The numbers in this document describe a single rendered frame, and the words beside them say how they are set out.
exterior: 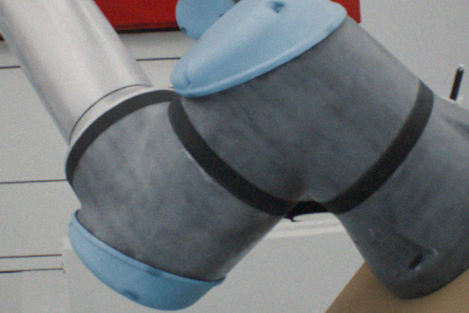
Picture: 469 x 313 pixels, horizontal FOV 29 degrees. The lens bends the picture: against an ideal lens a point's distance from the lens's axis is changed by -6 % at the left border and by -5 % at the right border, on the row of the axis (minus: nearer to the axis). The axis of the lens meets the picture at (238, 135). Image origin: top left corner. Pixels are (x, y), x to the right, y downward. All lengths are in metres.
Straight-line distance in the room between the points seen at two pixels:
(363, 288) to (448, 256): 0.14
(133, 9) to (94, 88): 0.86
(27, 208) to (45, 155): 0.10
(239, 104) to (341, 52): 0.07
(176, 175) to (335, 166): 0.11
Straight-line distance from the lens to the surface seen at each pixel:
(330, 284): 1.07
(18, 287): 1.66
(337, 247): 1.06
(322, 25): 0.63
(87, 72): 0.75
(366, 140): 0.63
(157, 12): 1.59
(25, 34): 0.80
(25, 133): 1.62
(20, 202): 1.63
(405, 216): 0.65
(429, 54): 3.41
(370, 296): 0.76
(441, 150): 0.65
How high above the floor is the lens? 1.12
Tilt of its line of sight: 3 degrees down
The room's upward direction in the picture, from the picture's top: 2 degrees counter-clockwise
